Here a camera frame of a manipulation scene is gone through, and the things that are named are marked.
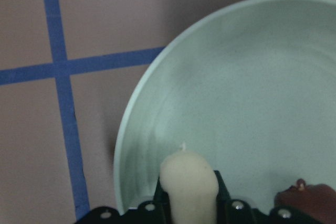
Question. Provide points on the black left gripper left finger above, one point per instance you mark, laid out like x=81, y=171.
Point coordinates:
x=161, y=197

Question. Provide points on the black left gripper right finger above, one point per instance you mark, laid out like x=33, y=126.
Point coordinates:
x=223, y=195

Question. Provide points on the white steamed bun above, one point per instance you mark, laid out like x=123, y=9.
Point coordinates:
x=191, y=185

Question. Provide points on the brown steamed bun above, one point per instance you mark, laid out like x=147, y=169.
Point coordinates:
x=316, y=200

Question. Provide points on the light green plate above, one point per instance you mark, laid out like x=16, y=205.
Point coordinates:
x=251, y=87

